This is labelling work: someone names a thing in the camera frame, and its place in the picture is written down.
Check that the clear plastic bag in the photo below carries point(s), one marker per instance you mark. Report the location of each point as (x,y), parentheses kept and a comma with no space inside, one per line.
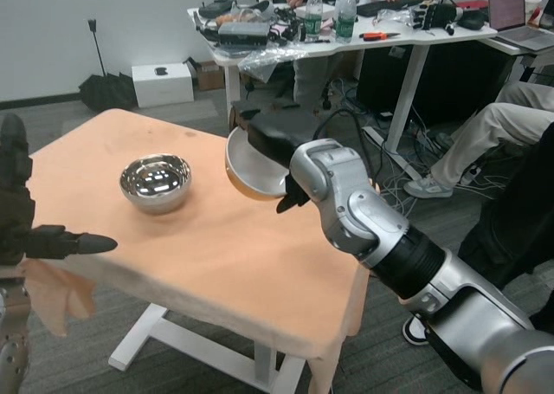
(270,60)

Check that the white office desk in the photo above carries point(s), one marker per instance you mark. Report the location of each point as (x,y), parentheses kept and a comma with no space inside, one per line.
(433,35)

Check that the white table frame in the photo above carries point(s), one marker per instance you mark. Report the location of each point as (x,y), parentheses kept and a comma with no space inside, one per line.
(143,337)

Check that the table with orange cloth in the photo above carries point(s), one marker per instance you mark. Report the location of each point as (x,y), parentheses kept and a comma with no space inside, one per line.
(195,255)

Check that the black remote controller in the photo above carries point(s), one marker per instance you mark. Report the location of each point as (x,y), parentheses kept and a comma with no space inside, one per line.
(214,8)

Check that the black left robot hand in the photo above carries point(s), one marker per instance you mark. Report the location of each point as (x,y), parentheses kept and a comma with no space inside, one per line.
(13,221)

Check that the white takeaway coffee cup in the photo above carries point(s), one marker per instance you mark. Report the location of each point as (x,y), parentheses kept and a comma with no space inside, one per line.
(533,8)

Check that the person in black clothes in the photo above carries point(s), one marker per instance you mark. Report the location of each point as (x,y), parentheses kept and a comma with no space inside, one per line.
(510,212)

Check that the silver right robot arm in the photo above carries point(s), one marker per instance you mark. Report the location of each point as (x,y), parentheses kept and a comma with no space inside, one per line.
(433,260)

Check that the white and orange plastic bowl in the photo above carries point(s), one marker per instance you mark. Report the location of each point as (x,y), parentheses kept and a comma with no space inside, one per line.
(255,169)

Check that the standing person in black sweater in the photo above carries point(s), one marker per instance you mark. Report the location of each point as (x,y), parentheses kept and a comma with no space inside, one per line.
(309,78)

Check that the black upright stick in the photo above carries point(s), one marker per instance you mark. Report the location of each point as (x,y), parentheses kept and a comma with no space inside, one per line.
(97,47)

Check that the seated person in beige trousers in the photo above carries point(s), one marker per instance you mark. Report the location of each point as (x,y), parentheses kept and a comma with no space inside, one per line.
(489,130)

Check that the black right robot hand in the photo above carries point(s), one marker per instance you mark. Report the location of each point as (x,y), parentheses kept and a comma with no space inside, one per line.
(281,134)

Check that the white power strip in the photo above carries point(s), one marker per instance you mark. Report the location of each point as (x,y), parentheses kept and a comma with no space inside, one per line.
(472,173)

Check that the black pouch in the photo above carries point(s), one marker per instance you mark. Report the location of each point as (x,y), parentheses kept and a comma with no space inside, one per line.
(473,19)

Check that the bagged brown bread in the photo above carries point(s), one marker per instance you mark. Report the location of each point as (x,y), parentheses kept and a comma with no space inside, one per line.
(228,19)

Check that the brown cardboard box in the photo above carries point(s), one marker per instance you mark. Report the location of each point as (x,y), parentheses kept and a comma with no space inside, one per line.
(210,79)

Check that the white box with controller print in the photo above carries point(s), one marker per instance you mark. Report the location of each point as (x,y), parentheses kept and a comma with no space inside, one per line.
(162,86)

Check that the spare black robot hand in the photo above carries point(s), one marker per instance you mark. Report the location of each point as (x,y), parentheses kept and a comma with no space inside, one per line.
(435,16)

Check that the grey and black device case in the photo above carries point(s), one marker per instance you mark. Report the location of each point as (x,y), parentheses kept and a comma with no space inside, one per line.
(242,31)

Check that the red flat case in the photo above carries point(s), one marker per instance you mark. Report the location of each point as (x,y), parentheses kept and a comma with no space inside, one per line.
(474,4)

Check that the black under-desk cabinet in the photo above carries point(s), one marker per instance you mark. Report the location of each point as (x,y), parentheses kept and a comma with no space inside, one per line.
(454,82)

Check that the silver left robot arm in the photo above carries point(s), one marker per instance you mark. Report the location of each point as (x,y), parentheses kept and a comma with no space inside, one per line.
(13,359)

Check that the black office chair base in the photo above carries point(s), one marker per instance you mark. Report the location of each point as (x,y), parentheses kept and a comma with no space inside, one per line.
(326,97)

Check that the green-label water bottle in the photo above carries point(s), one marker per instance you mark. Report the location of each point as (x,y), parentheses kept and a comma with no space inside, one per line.
(345,19)
(313,15)

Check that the black keyboard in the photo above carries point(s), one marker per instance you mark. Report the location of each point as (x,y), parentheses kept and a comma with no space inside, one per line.
(387,5)

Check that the black folded umbrella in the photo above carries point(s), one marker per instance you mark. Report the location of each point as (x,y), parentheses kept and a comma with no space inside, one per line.
(106,95)

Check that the grey laptop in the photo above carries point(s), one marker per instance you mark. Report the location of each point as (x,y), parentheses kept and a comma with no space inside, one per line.
(506,4)

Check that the shiny steel bowl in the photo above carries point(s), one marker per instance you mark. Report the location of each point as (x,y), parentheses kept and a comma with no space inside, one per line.
(153,182)

